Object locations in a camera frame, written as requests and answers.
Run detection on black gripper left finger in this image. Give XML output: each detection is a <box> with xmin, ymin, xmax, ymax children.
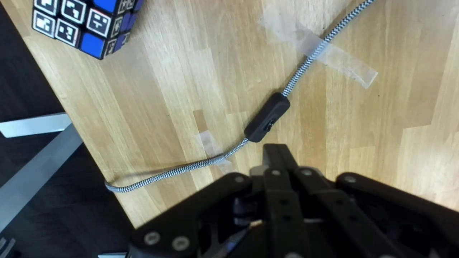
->
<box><xmin>127</xmin><ymin>142</ymin><xmax>283</xmax><ymax>258</ymax></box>

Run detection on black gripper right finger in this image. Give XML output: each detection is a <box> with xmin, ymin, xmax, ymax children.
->
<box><xmin>278</xmin><ymin>142</ymin><xmax>459</xmax><ymax>258</ymax></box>

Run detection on braided lamp cable with switch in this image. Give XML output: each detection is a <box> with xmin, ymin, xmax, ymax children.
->
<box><xmin>104</xmin><ymin>0</ymin><xmax>377</xmax><ymax>195</ymax></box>

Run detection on wide clear tape strip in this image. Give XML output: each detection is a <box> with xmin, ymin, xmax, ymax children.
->
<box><xmin>259</xmin><ymin>5</ymin><xmax>380</xmax><ymax>90</ymax></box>

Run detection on small clear tape piece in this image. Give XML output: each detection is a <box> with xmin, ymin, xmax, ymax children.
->
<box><xmin>192</xmin><ymin>109</ymin><xmax>233</xmax><ymax>169</ymax></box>

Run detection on blue green stickered Rubik's cube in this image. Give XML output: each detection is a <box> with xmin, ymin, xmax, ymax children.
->
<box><xmin>30</xmin><ymin>0</ymin><xmax>144</xmax><ymax>61</ymax></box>

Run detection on gray metal table frame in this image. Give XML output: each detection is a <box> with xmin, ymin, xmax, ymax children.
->
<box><xmin>0</xmin><ymin>111</ymin><xmax>84</xmax><ymax>233</ymax></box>

